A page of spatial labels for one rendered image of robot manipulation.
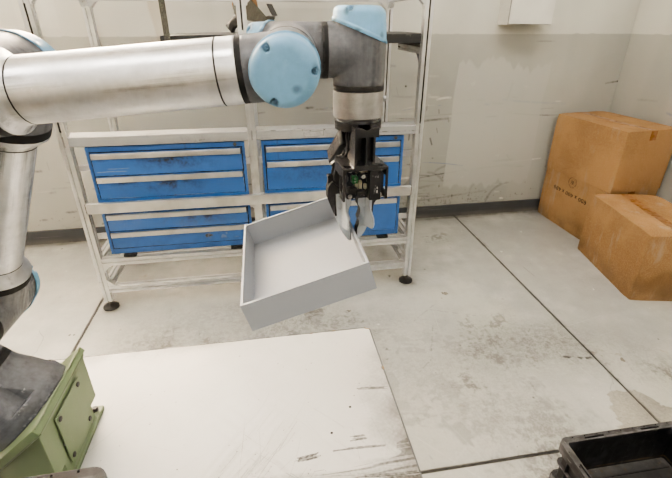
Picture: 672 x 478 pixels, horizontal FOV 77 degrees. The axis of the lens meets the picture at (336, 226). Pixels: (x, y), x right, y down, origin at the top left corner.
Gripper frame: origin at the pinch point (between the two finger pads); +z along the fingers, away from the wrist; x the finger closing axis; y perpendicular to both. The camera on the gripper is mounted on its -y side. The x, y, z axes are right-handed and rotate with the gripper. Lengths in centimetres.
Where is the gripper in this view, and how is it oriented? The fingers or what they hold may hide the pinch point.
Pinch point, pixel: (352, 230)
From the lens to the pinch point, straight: 75.3
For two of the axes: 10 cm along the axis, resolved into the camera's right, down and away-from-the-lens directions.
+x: 9.7, -1.0, 2.0
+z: 0.0, 9.0, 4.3
